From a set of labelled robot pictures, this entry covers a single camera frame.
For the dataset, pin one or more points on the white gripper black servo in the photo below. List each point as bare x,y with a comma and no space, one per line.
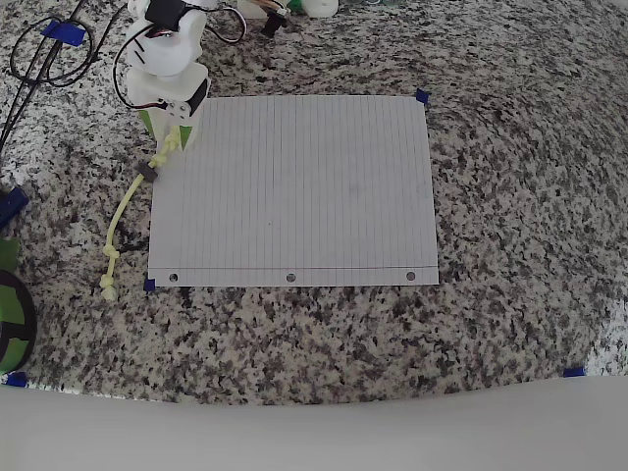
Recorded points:
178,111

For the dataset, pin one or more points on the lined paper sheet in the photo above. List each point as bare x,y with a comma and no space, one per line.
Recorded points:
294,196

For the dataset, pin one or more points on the blue tape piece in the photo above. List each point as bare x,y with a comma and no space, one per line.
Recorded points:
423,97
574,372
64,32
15,379
149,285

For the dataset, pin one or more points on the black cylindrical knob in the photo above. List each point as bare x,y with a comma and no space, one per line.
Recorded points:
275,24

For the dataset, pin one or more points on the dark blue block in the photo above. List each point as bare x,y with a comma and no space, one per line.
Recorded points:
10,203

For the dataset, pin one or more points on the green black camera mount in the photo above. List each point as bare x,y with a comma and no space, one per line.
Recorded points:
12,304

